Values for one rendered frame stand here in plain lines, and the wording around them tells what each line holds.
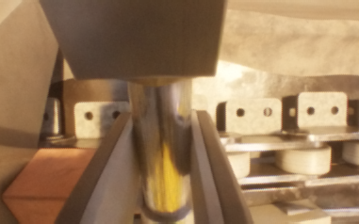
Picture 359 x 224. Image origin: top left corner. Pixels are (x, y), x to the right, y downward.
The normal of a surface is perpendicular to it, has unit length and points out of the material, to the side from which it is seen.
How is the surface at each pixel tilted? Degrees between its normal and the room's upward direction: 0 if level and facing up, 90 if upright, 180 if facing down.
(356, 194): 0
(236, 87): 0
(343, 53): 22
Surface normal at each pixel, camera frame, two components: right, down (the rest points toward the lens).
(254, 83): 0.02, 0.07
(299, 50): 0.08, 0.42
